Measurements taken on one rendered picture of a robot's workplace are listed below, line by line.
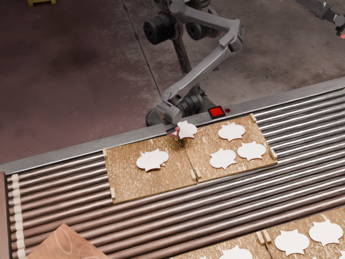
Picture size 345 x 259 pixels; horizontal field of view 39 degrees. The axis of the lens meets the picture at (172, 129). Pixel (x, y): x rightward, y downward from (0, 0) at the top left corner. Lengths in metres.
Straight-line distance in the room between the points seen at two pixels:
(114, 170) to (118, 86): 2.00
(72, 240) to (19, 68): 2.96
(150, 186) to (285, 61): 2.54
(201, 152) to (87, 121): 1.80
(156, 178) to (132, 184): 0.12
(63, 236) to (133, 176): 0.48
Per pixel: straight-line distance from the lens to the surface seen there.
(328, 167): 2.48
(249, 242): 2.14
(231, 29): 2.26
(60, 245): 2.10
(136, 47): 4.77
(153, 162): 2.39
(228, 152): 2.43
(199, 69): 2.24
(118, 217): 2.27
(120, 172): 2.40
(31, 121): 4.22
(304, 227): 2.22
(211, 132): 2.54
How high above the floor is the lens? 2.77
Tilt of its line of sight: 46 degrees down
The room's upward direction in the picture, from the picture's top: 5 degrees counter-clockwise
